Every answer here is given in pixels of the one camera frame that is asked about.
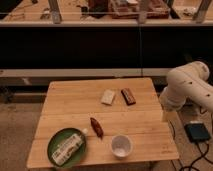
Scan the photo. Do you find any green ceramic bowl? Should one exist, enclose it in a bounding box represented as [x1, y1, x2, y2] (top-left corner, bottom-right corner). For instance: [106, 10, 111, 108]
[47, 128, 87, 169]

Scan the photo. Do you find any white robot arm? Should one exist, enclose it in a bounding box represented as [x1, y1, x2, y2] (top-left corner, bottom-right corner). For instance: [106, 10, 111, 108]
[159, 61, 213, 113]

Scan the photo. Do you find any beige sponge block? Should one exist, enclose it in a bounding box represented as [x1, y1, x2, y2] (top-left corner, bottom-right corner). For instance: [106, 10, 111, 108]
[101, 89, 115, 105]

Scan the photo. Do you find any dark brown chocolate bar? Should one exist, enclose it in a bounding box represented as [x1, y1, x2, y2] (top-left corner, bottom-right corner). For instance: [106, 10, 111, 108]
[121, 88, 136, 105]

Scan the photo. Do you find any wooden table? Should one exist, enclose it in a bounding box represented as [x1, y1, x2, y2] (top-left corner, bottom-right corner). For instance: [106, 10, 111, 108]
[27, 78, 179, 169]

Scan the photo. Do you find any red-brown snack packet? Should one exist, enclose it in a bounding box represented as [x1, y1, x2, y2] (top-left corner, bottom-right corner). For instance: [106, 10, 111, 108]
[90, 118, 103, 138]

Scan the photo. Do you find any white paper cup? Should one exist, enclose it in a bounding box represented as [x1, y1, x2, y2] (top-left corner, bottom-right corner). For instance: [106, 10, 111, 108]
[110, 135, 133, 158]

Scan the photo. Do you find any long workbench shelf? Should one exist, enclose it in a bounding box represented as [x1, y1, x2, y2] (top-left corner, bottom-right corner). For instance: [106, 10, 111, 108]
[0, 0, 213, 85]

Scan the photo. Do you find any black power box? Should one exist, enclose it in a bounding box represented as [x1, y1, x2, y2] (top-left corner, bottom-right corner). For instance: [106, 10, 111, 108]
[184, 123, 211, 143]

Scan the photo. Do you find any black cable on floor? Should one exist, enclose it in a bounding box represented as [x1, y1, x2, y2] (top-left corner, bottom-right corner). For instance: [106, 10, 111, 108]
[169, 120, 213, 171]

